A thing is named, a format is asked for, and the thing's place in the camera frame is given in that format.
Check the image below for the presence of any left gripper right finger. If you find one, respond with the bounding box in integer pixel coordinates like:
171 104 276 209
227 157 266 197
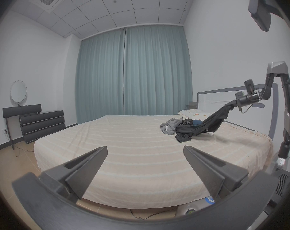
183 145 250 199

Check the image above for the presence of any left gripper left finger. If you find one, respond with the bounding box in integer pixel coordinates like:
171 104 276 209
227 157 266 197
39 146 108 203

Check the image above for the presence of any black T-shirt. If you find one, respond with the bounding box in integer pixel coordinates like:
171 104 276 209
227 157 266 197
175 104 234 144

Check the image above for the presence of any bed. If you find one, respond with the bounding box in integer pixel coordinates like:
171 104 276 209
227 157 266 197
33 82 279 210

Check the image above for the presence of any white printed pillow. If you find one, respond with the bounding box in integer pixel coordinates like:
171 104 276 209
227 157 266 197
177 109 211 120

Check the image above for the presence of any grey knit garment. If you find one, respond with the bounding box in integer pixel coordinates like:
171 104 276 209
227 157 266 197
160 118 184 135

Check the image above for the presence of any black dressing table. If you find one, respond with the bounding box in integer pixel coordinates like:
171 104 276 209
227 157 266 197
2 104 42 150

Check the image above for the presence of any round white mirror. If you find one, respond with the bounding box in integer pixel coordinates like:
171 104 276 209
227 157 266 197
10 80 28 106

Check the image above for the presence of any blue-green curtain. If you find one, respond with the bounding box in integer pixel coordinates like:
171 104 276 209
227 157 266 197
74 24 193 125

